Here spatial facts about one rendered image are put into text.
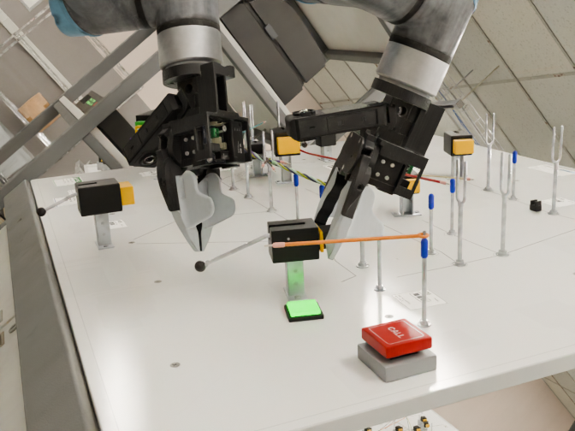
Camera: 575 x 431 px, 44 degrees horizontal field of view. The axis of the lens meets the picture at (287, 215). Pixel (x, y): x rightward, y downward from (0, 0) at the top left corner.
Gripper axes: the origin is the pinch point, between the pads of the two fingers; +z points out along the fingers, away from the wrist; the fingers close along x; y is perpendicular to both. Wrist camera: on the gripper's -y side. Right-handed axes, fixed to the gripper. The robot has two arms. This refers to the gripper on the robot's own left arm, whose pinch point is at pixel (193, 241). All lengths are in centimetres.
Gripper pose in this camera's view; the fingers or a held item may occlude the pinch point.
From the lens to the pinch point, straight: 84.9
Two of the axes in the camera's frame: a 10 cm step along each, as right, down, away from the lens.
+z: 0.9, 9.9, -0.7
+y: 7.8, -1.1, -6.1
